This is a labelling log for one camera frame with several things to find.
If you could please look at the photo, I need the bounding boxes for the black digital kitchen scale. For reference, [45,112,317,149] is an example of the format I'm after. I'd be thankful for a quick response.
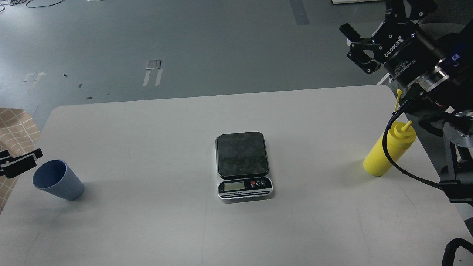
[215,132,274,201]

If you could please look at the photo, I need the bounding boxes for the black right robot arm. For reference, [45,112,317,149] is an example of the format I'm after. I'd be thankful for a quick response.
[339,0,472,205]

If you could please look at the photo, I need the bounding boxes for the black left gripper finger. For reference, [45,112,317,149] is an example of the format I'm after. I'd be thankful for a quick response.
[0,149,43,179]

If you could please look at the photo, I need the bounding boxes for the grey floor plate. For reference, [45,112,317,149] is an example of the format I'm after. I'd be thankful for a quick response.
[145,59,162,71]

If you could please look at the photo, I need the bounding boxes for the yellow squeeze bottle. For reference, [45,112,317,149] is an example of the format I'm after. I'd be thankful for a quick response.
[363,89,417,177]

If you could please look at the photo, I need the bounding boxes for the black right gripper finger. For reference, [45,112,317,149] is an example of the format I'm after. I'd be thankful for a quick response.
[384,0,438,26]
[339,23,382,74]

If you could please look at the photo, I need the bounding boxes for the blue ribbed cup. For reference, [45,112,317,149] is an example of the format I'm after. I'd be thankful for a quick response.
[32,160,85,201]

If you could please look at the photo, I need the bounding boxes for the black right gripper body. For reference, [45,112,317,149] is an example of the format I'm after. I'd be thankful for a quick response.
[372,21,445,87]

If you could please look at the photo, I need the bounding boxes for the black floor cable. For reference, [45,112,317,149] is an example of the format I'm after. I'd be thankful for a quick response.
[0,0,65,13]

